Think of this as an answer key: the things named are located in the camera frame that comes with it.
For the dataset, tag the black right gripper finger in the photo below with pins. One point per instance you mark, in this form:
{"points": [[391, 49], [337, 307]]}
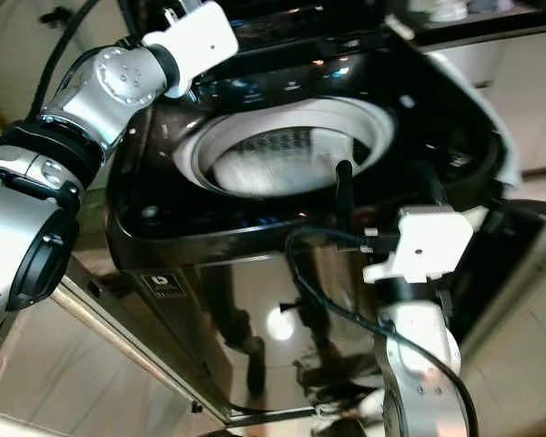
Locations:
{"points": [[346, 191], [437, 189]]}

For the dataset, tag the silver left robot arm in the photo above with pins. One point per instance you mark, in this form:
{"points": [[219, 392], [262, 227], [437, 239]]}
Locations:
{"points": [[27, 218]]}

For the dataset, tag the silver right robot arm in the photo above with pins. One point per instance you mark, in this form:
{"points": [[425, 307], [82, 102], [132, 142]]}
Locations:
{"points": [[419, 382]]}

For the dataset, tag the black top-load washing machine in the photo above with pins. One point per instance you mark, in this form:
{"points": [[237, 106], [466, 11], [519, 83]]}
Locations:
{"points": [[309, 82]]}

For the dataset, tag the black plastic bin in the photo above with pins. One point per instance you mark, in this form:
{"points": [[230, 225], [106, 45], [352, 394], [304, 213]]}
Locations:
{"points": [[523, 264]]}

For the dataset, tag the white container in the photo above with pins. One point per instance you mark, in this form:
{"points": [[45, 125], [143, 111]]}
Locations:
{"points": [[446, 9]]}

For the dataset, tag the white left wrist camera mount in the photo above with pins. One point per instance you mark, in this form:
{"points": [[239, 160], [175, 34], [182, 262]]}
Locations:
{"points": [[200, 41]]}

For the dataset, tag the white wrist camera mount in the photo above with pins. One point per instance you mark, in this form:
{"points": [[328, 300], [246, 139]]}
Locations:
{"points": [[200, 41], [428, 241]]}

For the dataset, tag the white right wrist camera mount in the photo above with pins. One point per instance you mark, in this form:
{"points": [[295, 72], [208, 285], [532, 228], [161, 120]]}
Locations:
{"points": [[428, 241]]}

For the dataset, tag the black wall bracket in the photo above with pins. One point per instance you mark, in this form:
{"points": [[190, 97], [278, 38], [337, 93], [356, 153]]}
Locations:
{"points": [[56, 15]]}

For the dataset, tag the dark wall shelf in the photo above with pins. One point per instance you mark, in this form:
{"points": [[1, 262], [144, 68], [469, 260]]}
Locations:
{"points": [[487, 27]]}

